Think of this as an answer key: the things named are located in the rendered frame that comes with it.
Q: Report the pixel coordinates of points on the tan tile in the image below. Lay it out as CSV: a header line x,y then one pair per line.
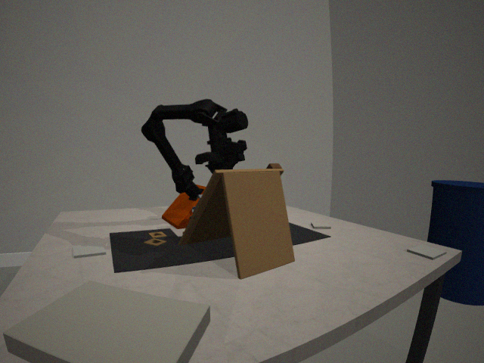
x,y
155,242
158,234

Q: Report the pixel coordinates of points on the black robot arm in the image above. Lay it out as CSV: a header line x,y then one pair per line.
x,y
199,112

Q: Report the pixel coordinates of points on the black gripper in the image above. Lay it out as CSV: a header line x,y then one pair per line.
x,y
223,160

